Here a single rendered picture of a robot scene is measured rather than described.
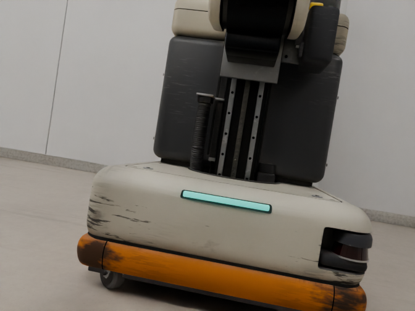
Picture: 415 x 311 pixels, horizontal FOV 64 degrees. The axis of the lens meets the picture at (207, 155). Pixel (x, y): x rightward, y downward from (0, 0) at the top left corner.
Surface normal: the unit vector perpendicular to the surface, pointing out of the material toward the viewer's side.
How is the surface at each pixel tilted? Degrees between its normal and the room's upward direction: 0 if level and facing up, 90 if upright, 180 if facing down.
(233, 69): 90
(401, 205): 90
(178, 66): 90
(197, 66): 90
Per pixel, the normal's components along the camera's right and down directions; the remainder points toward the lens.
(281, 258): -0.11, 0.01
